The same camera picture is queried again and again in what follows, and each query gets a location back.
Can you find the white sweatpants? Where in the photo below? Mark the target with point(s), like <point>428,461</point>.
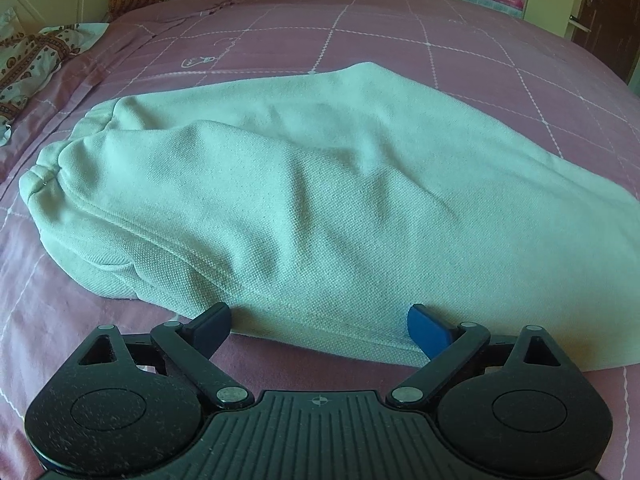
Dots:
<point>321,207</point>

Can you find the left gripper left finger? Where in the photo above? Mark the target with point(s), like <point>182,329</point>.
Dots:
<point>189,348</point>

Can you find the heart patterned white pillow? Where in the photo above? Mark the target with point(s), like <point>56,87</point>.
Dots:
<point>28,61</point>

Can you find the pink checked bed sheet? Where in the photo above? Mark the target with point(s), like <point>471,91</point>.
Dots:
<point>540,85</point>

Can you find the brown wooden door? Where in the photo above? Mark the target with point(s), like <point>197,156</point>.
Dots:
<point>609,30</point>

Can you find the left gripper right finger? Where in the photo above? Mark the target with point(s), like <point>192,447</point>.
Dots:
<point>449,350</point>

